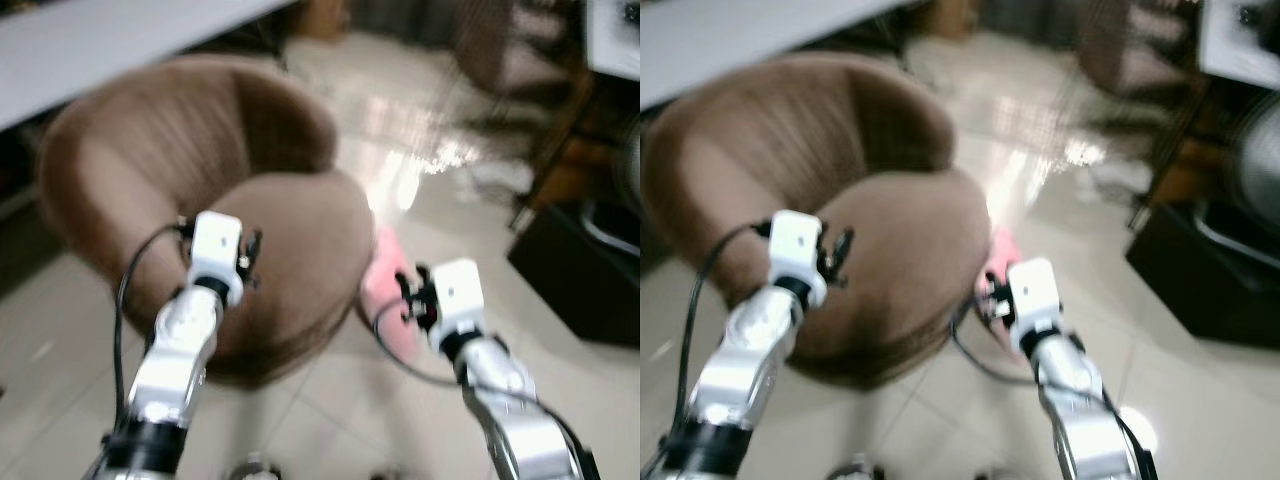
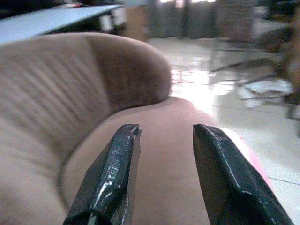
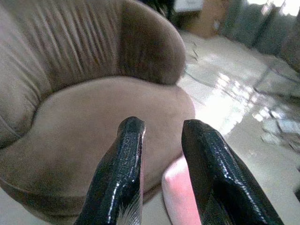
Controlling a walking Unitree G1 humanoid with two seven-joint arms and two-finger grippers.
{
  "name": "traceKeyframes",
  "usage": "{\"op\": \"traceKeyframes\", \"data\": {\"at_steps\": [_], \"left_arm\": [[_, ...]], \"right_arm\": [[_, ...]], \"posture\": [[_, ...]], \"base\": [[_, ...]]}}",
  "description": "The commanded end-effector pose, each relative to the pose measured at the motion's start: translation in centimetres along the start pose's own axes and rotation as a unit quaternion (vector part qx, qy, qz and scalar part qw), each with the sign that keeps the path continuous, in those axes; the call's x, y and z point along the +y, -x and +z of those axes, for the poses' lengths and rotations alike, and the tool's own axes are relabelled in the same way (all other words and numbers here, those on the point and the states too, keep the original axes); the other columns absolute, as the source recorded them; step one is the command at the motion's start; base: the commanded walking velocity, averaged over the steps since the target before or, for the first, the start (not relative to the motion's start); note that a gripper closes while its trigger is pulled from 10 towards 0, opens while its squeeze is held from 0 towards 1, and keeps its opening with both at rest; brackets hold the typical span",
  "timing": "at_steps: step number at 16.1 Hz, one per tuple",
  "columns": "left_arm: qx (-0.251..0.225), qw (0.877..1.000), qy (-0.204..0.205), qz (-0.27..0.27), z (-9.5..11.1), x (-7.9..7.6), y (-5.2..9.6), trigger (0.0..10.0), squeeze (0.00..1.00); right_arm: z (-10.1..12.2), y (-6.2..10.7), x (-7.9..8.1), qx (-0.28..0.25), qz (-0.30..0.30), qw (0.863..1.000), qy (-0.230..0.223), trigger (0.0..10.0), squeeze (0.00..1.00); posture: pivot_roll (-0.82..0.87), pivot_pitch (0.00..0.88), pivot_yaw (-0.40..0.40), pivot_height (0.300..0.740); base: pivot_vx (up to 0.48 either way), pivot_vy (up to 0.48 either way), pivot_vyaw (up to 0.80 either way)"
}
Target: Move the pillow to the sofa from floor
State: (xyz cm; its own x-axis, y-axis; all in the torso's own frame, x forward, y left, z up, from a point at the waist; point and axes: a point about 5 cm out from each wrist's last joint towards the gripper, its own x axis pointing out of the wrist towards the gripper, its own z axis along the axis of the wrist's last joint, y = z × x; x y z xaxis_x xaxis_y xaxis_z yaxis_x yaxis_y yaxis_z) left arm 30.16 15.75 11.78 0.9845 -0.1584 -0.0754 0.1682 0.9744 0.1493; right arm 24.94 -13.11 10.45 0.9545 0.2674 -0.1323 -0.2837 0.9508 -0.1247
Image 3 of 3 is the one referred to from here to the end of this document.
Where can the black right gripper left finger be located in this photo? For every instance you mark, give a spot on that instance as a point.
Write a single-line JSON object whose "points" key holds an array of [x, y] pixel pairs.
{"points": [[117, 178]]}

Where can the brown wooden cabinet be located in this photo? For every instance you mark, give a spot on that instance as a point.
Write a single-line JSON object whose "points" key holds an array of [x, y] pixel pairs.
{"points": [[206, 18]]}

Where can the grey-green curtain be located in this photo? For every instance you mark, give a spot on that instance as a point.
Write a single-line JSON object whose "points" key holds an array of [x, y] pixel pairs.
{"points": [[260, 25]]}

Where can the pink pillow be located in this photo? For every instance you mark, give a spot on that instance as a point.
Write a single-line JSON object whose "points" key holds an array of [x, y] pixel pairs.
{"points": [[180, 194]]}

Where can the brown round velvet armchair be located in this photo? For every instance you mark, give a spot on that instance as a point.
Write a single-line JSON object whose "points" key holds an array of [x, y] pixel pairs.
{"points": [[89, 93]]}

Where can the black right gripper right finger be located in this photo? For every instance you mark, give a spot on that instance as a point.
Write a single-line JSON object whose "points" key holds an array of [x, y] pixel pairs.
{"points": [[218, 178]]}

